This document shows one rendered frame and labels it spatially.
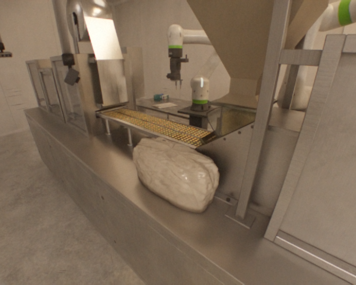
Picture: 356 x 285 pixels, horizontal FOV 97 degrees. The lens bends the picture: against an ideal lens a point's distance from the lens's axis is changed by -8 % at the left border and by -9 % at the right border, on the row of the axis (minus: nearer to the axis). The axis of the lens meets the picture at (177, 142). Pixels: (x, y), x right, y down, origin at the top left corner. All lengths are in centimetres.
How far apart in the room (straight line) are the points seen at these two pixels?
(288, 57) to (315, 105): 11
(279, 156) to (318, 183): 12
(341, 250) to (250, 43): 60
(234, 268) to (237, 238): 10
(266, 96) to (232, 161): 28
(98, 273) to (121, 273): 15
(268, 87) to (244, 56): 17
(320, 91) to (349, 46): 8
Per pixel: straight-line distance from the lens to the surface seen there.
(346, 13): 118
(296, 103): 107
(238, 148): 61
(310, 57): 45
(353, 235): 61
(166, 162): 61
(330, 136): 48
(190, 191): 59
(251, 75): 60
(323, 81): 43
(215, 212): 67
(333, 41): 43
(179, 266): 74
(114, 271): 150
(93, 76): 130
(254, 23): 55
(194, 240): 59
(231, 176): 68
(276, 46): 46
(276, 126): 56
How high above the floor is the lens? 129
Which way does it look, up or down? 26 degrees down
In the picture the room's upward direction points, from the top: straight up
